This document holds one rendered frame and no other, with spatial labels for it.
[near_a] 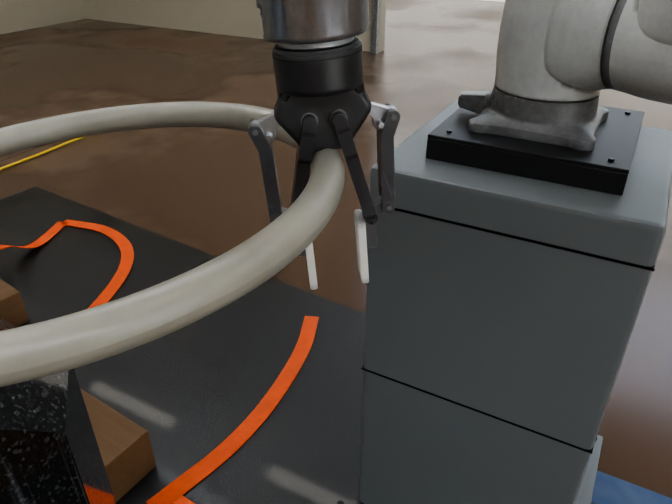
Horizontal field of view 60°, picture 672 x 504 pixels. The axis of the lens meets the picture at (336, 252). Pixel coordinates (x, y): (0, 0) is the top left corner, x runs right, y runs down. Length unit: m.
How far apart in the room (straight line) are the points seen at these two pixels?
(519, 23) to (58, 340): 0.72
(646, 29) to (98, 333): 0.68
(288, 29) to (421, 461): 0.90
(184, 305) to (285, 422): 1.19
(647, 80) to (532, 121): 0.16
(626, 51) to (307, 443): 1.08
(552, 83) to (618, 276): 0.28
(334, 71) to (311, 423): 1.15
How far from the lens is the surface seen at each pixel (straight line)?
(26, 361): 0.35
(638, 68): 0.83
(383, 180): 0.54
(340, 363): 1.67
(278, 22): 0.47
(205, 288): 0.35
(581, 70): 0.86
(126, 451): 1.39
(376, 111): 0.52
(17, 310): 2.02
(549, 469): 1.08
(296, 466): 1.43
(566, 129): 0.90
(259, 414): 1.54
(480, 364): 0.97
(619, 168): 0.85
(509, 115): 0.91
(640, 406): 1.77
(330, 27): 0.46
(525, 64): 0.89
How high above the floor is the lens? 1.13
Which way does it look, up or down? 31 degrees down
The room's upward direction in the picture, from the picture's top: straight up
